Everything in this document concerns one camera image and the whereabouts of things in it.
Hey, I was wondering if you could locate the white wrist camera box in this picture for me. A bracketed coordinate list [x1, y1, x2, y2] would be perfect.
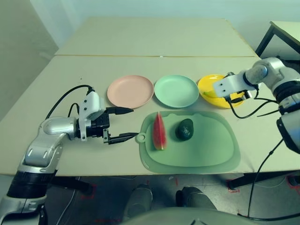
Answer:
[78, 90, 106, 120]
[213, 74, 246, 99]

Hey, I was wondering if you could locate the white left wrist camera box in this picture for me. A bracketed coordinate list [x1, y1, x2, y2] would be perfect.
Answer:
[78, 90, 106, 120]

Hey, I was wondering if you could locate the grey robot left leg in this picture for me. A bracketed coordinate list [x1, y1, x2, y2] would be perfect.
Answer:
[123, 183, 153, 219]

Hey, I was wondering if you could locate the pink round plate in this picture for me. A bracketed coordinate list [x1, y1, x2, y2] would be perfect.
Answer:
[107, 75, 155, 109]

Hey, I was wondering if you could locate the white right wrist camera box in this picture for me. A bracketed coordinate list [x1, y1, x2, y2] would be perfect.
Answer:
[213, 74, 246, 99]

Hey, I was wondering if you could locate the green silicone cutting mat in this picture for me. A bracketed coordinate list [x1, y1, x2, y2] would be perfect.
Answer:
[135, 111, 241, 174]

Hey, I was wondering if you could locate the red watermelon slice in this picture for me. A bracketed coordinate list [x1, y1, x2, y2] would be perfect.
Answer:
[153, 112, 168, 151]

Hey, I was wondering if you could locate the black table leg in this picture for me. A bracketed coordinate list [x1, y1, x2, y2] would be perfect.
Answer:
[227, 171, 300, 191]
[55, 176, 95, 195]

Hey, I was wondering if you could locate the thin black left wrist cable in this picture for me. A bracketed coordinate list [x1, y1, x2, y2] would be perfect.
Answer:
[67, 103, 82, 118]

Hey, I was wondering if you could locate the grey robot leg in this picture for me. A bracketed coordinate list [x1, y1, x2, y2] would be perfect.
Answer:
[175, 186, 217, 212]
[123, 183, 153, 219]

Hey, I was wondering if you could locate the thick black left wrist cable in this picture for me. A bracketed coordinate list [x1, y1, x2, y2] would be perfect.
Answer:
[45, 84, 95, 118]

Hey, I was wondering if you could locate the mint green round plate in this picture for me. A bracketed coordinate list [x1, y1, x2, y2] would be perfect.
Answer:
[154, 75, 200, 108]

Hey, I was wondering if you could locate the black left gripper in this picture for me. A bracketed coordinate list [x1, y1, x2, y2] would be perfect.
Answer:
[86, 107, 139, 145]

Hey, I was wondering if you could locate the dark green avocado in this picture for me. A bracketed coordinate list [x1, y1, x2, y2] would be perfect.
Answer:
[175, 118, 195, 141]

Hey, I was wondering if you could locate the grey robot right leg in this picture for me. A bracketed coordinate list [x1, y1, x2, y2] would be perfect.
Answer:
[175, 186, 217, 212]

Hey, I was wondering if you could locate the yellow round plate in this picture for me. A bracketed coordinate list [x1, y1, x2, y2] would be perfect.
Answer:
[198, 74, 247, 109]

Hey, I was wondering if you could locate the black-framed side table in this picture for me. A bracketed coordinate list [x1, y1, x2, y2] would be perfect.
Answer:
[255, 21, 300, 69]

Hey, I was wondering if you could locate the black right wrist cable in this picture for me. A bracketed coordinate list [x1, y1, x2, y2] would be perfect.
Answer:
[225, 96, 285, 220]

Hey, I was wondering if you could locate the grey robot torso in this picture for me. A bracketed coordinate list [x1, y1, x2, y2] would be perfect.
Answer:
[123, 207, 248, 225]

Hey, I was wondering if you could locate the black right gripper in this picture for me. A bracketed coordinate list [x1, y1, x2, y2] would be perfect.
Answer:
[230, 90, 254, 103]

